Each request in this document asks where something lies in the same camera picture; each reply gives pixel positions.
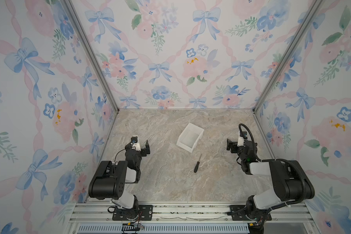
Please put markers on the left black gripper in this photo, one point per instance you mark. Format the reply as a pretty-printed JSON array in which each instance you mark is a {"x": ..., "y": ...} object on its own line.
[{"x": 143, "y": 150}]

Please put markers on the aluminium rail frame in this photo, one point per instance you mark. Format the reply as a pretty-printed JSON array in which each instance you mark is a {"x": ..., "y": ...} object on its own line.
[{"x": 95, "y": 217}]

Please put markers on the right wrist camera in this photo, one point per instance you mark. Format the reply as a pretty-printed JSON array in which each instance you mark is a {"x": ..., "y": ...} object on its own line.
[{"x": 242, "y": 138}]

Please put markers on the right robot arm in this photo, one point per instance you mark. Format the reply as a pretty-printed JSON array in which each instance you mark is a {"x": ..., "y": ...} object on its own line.
[{"x": 290, "y": 185}]

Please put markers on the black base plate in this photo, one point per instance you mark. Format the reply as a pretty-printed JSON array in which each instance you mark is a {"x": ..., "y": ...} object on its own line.
[
  {"x": 242, "y": 213},
  {"x": 141, "y": 213}
]

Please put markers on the black handled screwdriver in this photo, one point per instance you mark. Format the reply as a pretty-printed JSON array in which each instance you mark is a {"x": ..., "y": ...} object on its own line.
[{"x": 197, "y": 164}]

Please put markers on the left aluminium corner post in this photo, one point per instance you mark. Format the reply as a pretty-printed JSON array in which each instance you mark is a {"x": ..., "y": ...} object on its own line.
[{"x": 76, "y": 23}]

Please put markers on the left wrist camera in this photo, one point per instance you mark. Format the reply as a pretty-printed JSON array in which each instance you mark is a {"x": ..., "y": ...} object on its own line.
[{"x": 135, "y": 143}]

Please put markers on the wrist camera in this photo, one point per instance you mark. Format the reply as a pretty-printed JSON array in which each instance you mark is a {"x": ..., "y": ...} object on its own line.
[
  {"x": 242, "y": 138},
  {"x": 135, "y": 143}
]

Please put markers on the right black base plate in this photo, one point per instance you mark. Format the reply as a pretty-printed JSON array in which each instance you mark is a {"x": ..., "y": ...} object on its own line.
[{"x": 242, "y": 213}]

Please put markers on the aluminium corner post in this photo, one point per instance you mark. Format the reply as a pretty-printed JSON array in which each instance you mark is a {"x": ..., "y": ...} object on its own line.
[
  {"x": 292, "y": 47},
  {"x": 76, "y": 23}
]

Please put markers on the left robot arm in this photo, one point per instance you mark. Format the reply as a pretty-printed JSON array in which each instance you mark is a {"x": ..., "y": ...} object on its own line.
[{"x": 110, "y": 179}]

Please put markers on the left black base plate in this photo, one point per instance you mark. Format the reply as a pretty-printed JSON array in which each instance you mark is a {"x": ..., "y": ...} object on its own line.
[{"x": 141, "y": 213}]

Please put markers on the right aluminium corner post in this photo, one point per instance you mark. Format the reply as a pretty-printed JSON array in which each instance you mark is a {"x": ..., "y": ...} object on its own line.
[{"x": 292, "y": 47}]

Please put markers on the white plastic bin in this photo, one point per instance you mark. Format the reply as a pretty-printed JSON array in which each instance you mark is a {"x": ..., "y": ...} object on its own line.
[{"x": 189, "y": 137}]

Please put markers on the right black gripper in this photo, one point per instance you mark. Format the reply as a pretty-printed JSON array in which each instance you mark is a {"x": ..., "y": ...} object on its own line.
[{"x": 234, "y": 146}]

